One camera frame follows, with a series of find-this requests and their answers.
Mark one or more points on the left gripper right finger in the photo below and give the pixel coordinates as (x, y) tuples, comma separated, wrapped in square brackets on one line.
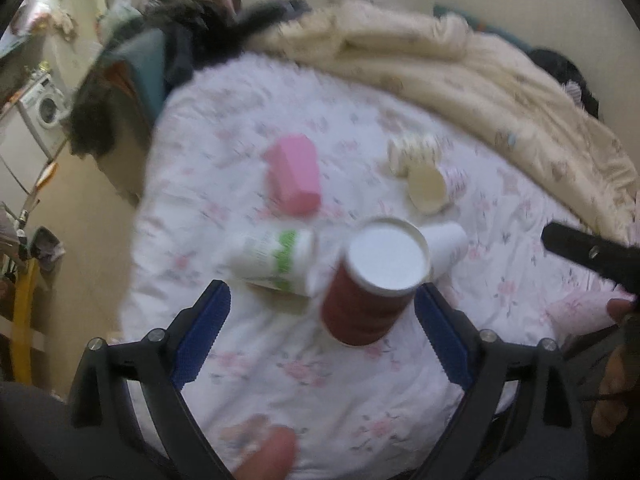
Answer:
[(519, 416)]

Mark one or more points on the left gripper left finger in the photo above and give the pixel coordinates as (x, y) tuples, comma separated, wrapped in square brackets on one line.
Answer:
[(162, 363)]

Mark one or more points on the red ribbed paper cup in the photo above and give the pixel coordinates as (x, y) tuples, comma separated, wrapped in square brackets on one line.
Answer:
[(382, 265)]

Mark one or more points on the plain white paper cup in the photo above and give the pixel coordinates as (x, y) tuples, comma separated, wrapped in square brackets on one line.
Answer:
[(447, 244)]

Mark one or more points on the pink patterned paper cup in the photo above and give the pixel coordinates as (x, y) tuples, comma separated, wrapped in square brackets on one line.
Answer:
[(433, 188)]

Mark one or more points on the yellow cartoon paper cup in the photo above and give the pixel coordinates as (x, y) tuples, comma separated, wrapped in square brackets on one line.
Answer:
[(411, 149)]

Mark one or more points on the green printed paper cup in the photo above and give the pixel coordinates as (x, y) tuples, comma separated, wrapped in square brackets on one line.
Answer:
[(276, 258)]

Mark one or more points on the person's right hand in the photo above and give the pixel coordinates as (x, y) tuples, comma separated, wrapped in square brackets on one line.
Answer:
[(608, 414)]

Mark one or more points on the person's left hand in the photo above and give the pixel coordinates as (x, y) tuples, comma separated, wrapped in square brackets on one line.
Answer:
[(273, 460)]

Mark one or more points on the cream bear blanket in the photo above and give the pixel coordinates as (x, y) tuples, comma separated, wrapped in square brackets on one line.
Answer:
[(483, 85)]

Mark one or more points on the white floral bed sheet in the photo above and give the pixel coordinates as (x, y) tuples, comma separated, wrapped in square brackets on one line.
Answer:
[(359, 413)]

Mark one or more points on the white washing machine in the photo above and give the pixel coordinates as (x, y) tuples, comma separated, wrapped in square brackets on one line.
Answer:
[(44, 107)]

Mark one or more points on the teal cushion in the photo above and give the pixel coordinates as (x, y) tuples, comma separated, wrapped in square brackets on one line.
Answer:
[(133, 60)]

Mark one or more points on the dark clothes pile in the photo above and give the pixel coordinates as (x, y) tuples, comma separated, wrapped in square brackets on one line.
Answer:
[(201, 33)]

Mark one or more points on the yellow wooden crib rail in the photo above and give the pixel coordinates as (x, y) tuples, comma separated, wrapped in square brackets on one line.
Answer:
[(19, 340)]

